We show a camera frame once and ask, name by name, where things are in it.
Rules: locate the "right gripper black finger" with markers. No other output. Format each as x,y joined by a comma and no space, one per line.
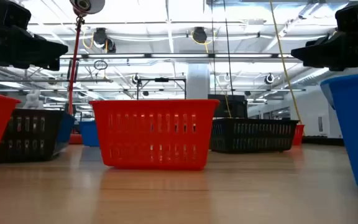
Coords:
300,53
328,51

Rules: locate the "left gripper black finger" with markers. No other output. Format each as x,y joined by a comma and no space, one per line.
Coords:
33,49
61,51

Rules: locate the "black plastic basket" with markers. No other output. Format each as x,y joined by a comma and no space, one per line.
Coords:
53,130
253,121

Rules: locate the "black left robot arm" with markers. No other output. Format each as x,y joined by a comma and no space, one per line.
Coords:
2,14

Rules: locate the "white robot figure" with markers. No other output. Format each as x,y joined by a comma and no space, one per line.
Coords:
33,99

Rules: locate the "black monitor screen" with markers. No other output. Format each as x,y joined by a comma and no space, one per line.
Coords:
239,105

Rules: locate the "red desk lamp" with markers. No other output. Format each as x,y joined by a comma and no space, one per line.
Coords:
76,139

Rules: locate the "white square column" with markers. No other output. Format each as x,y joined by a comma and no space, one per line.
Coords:
197,81

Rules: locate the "black aluminium table frame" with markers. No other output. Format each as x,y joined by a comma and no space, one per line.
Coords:
322,141

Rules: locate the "black metal gantry frame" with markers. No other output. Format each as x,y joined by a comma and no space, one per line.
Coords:
162,79

